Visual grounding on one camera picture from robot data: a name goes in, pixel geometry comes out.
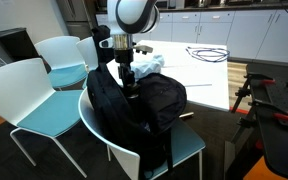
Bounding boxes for white kitchen cabinets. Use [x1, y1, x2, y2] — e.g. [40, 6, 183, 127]
[95, 9, 288, 65]

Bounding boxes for white chair teal seat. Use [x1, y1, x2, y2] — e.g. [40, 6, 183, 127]
[34, 35, 89, 92]
[78, 87, 207, 180]
[0, 58, 88, 179]
[76, 36, 100, 90]

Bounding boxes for large black open backpack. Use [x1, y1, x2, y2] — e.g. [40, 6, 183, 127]
[85, 63, 188, 174]

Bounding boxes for black clamp red handle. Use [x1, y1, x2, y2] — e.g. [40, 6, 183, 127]
[242, 72, 277, 87]
[248, 99, 288, 122]

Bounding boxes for white cloth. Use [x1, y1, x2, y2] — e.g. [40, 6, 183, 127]
[130, 54, 166, 81]

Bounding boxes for stainless steel fridge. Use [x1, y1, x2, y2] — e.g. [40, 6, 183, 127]
[56, 0, 97, 39]

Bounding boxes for black closed backpack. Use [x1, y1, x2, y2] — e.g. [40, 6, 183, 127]
[91, 24, 116, 64]

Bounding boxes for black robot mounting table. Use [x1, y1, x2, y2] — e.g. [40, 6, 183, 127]
[223, 62, 288, 180]

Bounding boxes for blue ethernet cable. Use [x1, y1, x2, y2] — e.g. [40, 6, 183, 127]
[185, 46, 231, 64]

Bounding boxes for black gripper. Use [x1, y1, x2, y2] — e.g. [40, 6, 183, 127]
[113, 49, 138, 91]

